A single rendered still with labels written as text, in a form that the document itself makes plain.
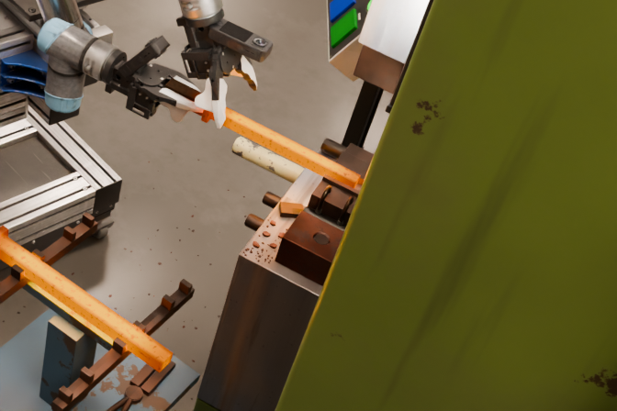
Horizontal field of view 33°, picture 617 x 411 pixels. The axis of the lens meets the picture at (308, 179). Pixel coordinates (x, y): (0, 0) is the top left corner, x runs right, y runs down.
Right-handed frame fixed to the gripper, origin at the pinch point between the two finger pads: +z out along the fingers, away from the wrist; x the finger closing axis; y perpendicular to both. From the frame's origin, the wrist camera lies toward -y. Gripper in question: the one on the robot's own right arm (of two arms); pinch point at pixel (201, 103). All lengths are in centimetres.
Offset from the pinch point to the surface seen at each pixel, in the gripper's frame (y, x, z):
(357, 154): 2.2, -10.1, 30.2
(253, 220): 12.3, 9.3, 19.3
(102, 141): 101, -79, -60
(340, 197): 1.1, 4.8, 32.4
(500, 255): -41, 49, 60
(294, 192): 8.9, 0.7, 23.0
